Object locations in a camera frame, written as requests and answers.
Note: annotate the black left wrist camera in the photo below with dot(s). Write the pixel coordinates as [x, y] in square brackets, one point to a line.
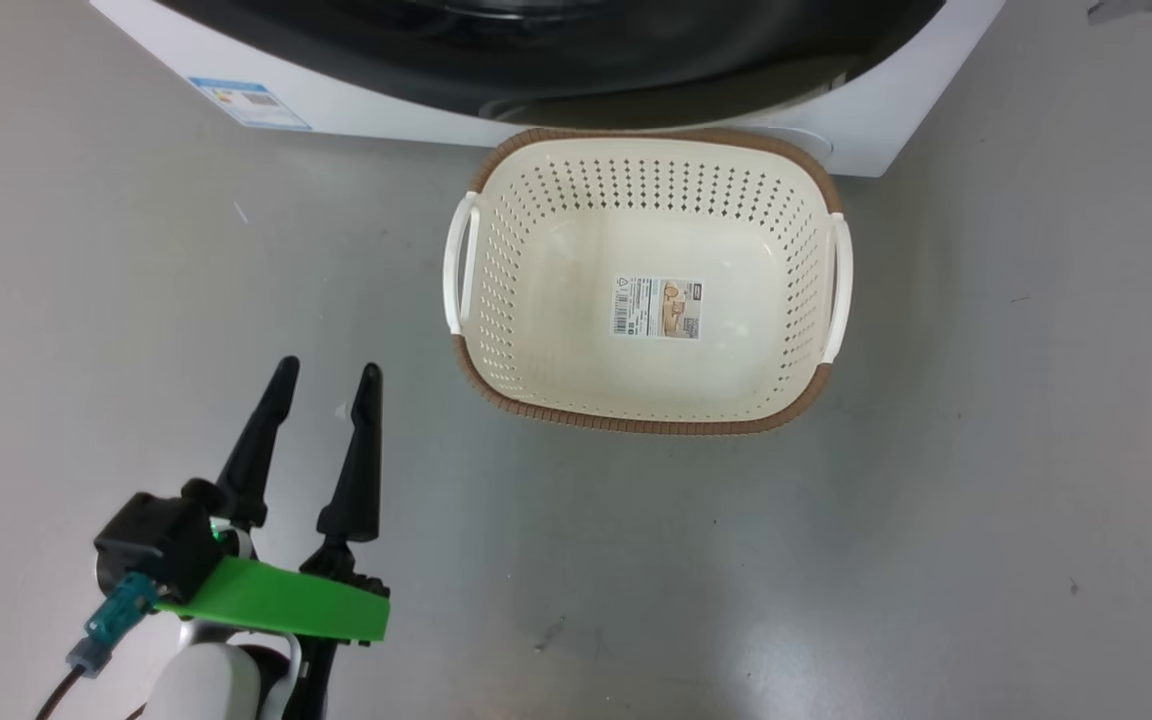
[161, 540]

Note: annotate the round white filter cover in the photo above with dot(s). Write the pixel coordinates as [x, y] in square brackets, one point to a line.
[806, 142]

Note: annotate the blue energy label sticker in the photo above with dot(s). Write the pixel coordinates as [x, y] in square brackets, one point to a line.
[251, 103]

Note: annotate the white front-load washing machine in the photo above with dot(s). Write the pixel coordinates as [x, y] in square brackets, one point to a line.
[356, 100]

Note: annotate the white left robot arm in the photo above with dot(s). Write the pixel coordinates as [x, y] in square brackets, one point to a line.
[206, 685]

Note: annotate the cream laundry basket brown rim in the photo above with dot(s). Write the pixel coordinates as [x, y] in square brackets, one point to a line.
[576, 300]

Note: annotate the black washing machine door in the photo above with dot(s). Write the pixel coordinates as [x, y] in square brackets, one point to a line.
[636, 60]

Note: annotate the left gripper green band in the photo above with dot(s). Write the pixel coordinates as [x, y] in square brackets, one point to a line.
[276, 600]

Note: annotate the printed basket label sticker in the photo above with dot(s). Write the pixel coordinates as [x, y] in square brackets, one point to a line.
[656, 307]

